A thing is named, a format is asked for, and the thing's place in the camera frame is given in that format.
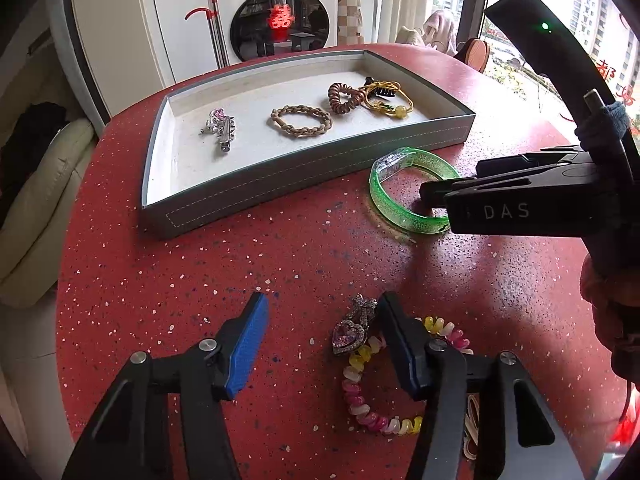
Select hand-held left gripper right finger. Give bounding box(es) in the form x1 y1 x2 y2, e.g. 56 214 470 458
377 291 571 480

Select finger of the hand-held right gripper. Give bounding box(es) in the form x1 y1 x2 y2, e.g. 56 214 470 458
419 176 531 211
475 146 591 178

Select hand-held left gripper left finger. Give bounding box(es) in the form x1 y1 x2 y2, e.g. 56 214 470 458
62 291 269 480

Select green glitter bangle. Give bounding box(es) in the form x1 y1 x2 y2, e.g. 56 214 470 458
369 148 462 236

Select silver heart brooch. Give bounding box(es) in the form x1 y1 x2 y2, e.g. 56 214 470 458
331 294 379 357

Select yellow cord hair tie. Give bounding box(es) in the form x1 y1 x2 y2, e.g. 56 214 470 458
362 80 415 121

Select black claw clip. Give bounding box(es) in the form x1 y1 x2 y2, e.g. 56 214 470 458
362 75 399 99

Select brown spiral hair tie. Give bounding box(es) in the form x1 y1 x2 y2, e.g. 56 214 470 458
327 81 369 116

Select tan braided bracelet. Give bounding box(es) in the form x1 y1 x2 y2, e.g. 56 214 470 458
270 104 333 139

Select grey jewelry tray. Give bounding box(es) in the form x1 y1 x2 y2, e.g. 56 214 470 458
140 49 476 240

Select silver hair clip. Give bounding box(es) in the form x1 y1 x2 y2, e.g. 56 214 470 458
215 116 239 156

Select silver pink brooch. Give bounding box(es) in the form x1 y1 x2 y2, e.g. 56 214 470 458
200 107 227 135

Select person's right hand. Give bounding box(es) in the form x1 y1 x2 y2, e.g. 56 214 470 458
580 255 640 386

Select beige bow hair clip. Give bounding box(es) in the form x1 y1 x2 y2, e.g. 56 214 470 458
462 394 482 461

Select pale towel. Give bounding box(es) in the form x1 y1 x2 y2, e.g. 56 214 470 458
422 9 459 57

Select cream leather sofa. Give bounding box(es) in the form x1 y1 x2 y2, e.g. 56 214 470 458
0 60 99 309

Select black clothes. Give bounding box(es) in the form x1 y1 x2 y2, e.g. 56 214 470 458
0 102 69 227

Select pink yellow spiral hair tie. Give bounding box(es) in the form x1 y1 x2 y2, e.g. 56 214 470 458
342 315 474 437

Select grey knit strap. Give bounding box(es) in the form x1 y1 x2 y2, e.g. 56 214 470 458
574 101 632 152

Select red handled mop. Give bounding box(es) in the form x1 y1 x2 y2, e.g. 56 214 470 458
184 0 232 69

